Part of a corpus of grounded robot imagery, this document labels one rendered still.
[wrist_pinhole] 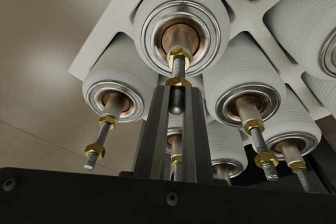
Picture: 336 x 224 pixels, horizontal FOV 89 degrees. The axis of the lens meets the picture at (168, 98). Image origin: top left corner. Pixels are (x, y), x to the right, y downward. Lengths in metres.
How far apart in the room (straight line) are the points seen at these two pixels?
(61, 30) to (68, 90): 0.21
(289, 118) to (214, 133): 0.13
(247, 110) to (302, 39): 0.09
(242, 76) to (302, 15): 0.08
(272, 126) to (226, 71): 0.12
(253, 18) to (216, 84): 0.09
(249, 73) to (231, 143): 0.17
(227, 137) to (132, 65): 0.22
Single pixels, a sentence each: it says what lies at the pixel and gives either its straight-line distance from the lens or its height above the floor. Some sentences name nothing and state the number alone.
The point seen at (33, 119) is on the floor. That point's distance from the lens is 0.87.
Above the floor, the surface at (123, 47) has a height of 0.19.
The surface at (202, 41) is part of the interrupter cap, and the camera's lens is 0.17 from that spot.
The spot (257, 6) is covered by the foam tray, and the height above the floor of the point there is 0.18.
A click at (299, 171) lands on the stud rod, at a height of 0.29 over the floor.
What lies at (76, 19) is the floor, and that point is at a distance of 0.50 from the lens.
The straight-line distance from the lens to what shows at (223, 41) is 0.18.
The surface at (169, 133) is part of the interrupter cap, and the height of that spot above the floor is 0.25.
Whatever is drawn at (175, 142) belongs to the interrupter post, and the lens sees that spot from 0.27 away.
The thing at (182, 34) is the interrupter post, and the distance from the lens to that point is 0.16.
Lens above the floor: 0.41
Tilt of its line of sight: 48 degrees down
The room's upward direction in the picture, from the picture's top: 174 degrees counter-clockwise
